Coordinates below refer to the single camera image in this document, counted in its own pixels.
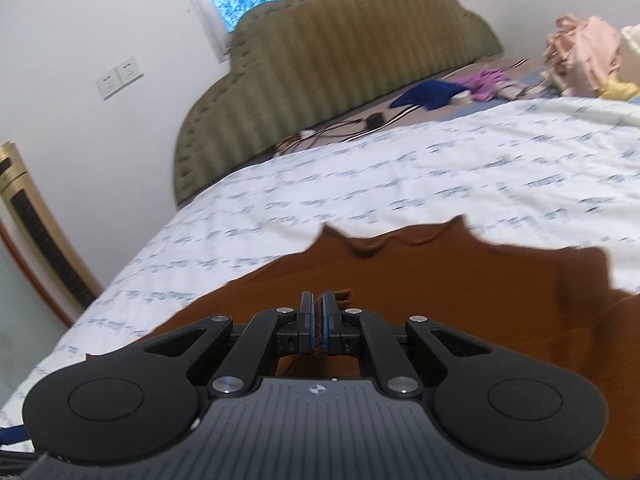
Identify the brown knit garment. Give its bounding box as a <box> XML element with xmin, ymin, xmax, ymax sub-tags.
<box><xmin>85</xmin><ymin>215</ymin><xmax>640</xmax><ymax>480</ymax></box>

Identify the pink clothes pile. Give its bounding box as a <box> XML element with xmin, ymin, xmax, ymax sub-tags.
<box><xmin>544</xmin><ymin>14</ymin><xmax>627</xmax><ymax>97</ymax></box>

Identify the light blue cloth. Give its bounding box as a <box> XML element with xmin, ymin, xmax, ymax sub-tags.
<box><xmin>522</xmin><ymin>67</ymin><xmax>562</xmax><ymax>97</ymax></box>

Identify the green upholstered headboard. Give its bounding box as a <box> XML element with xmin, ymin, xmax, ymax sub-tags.
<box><xmin>172</xmin><ymin>0</ymin><xmax>504</xmax><ymax>209</ymax></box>

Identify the purple cloth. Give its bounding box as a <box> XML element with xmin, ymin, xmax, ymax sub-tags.
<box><xmin>457</xmin><ymin>67</ymin><xmax>512</xmax><ymax>104</ymax></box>

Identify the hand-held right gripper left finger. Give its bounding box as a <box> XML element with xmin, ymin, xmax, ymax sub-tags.
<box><xmin>141</xmin><ymin>291</ymin><xmax>317</xmax><ymax>399</ymax></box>

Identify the white printed bed sheet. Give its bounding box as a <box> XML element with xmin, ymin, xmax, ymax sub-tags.
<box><xmin>0</xmin><ymin>96</ymin><xmax>640</xmax><ymax>443</ymax></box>

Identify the white wall socket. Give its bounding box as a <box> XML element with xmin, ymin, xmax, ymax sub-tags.
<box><xmin>96</xmin><ymin>71</ymin><xmax>122</xmax><ymax>100</ymax></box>
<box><xmin>114</xmin><ymin>55</ymin><xmax>146</xmax><ymax>85</ymax></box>

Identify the gold framed panel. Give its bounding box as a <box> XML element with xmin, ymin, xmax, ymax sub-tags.
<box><xmin>0</xmin><ymin>141</ymin><xmax>104</xmax><ymax>329</ymax></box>

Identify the black cable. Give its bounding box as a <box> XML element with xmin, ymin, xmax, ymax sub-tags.
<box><xmin>275</xmin><ymin>116</ymin><xmax>396</xmax><ymax>153</ymax></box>

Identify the yellow cloth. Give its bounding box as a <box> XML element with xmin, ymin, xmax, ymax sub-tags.
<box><xmin>597</xmin><ymin>77</ymin><xmax>640</xmax><ymax>101</ymax></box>

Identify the navy blue cloth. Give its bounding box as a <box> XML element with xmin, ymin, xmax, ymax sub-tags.
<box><xmin>390</xmin><ymin>80</ymin><xmax>474</xmax><ymax>111</ymax></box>

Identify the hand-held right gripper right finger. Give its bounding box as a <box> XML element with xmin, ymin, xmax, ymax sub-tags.
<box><xmin>322</xmin><ymin>290</ymin><xmax>495</xmax><ymax>397</ymax></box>

